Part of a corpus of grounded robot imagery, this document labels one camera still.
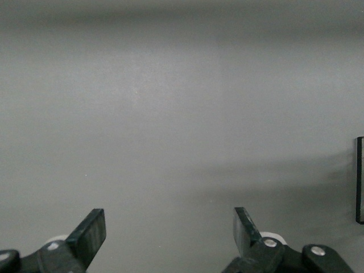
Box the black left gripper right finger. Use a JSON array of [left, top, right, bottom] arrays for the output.
[[221, 206, 355, 273]]

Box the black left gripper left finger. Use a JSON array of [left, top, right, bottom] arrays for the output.
[[0, 208, 107, 273]]

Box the black wire cup holder rack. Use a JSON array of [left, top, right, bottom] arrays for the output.
[[355, 136, 364, 224]]

